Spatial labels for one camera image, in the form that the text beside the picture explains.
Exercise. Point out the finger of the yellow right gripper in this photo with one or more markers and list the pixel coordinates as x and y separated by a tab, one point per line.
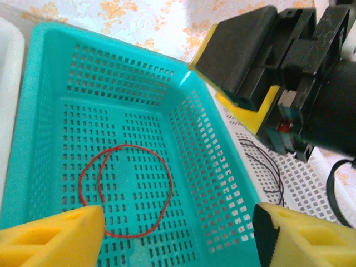
236	50
256	119

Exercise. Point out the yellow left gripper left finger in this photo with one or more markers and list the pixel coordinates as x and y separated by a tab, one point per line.
41	244

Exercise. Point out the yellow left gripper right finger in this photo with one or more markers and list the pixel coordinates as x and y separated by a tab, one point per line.
306	244

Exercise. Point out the white plastic basket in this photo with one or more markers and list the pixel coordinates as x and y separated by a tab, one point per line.
231	122
11	69

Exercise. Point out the teal plastic basket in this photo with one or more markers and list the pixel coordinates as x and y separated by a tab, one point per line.
111	46

